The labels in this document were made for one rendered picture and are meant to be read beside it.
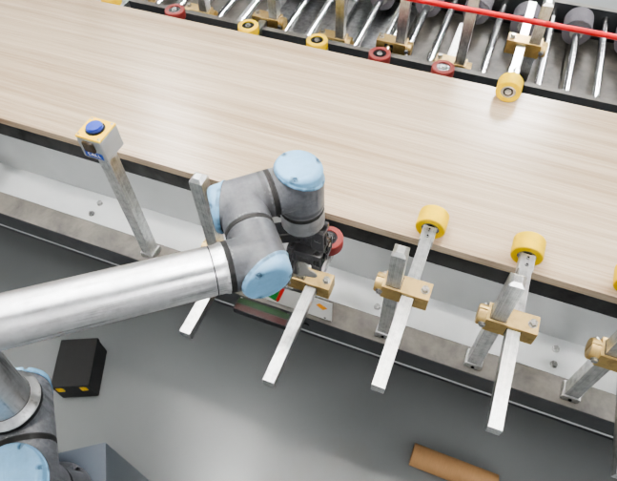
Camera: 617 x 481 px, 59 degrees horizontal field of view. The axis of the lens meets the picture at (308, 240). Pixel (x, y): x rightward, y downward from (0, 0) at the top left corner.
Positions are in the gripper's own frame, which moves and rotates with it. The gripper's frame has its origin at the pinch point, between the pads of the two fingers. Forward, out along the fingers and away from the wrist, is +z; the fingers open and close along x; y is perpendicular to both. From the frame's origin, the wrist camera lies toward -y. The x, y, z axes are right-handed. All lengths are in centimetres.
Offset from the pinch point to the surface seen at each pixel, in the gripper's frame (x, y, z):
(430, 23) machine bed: 156, -4, 30
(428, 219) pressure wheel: 28.8, 24.4, 3.7
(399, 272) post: 6.3, 22.4, -2.4
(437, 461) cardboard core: -2, 49, 94
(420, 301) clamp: 5.6, 28.6, 5.8
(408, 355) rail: 4.1, 29.4, 33.1
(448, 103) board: 84, 18, 11
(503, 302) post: 6.4, 45.7, -3.0
